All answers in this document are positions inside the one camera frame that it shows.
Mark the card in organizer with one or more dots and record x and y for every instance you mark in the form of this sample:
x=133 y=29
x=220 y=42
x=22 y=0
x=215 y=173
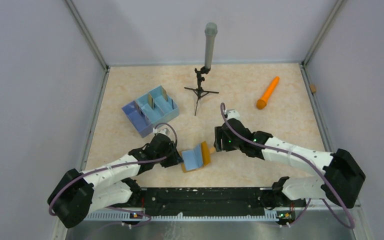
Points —
x=164 y=94
x=150 y=101

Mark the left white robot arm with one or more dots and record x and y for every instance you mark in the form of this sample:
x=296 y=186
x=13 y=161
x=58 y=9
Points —
x=80 y=193

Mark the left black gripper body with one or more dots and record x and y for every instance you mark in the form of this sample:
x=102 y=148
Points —
x=164 y=162

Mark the grey microphone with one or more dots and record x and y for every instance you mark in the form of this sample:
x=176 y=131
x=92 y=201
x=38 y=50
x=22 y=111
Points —
x=210 y=31

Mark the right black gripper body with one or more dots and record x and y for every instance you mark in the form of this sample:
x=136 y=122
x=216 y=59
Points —
x=228 y=144

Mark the small wooden block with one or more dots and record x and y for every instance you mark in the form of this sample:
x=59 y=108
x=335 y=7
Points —
x=312 y=88

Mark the black tripod stand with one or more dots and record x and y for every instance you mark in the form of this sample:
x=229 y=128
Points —
x=199 y=91

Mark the blue compartment organizer box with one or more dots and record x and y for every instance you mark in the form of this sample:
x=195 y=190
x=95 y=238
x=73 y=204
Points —
x=143 y=118

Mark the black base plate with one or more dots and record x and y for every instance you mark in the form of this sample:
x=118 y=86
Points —
x=209 y=201

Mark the orange marker pen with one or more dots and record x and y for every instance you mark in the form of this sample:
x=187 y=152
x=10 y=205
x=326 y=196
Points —
x=263 y=100

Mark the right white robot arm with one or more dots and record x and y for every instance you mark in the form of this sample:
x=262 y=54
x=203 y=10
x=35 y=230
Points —
x=335 y=176

